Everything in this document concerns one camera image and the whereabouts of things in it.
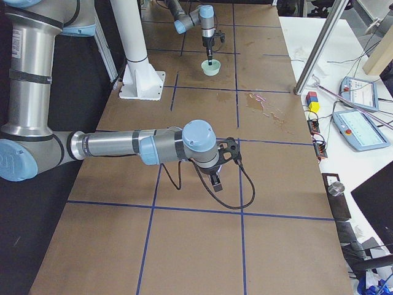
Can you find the blue block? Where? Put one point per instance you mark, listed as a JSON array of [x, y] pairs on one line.
[[309, 101]]

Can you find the aluminium frame post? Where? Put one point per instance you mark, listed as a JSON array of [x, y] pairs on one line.
[[322, 39]]

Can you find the near teach pendant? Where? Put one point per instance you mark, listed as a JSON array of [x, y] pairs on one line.
[[359, 131]]

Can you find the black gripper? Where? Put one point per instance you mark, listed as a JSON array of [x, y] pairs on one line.
[[209, 171], [207, 42]]

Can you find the teach pendant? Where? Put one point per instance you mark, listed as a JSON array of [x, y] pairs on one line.
[[361, 92], [359, 131]]

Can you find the far teach pendant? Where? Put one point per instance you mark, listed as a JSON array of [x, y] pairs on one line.
[[361, 92]]

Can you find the yellow block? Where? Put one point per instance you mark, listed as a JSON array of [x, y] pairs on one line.
[[314, 106]]

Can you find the black connector with cables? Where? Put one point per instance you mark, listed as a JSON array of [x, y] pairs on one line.
[[313, 126]]

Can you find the wooden beam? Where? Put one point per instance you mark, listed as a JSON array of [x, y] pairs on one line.
[[382, 53]]

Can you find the red block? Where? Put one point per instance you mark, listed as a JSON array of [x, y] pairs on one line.
[[311, 95]]

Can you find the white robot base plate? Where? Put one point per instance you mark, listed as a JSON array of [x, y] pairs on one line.
[[140, 81]]

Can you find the light green ceramic bowl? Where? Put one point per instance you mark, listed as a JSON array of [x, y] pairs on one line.
[[211, 69]]

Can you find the silver metal cylinder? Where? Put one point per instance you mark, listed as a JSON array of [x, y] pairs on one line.
[[336, 188]]

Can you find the long metal grabber tool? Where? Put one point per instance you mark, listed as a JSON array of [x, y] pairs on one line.
[[351, 104]]

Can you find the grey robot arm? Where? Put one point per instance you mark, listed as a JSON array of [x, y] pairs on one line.
[[203, 15], [30, 147]]

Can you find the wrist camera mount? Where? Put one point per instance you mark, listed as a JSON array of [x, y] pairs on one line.
[[228, 150]]

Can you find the dark metal stand block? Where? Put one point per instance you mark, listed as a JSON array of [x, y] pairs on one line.
[[338, 205]]

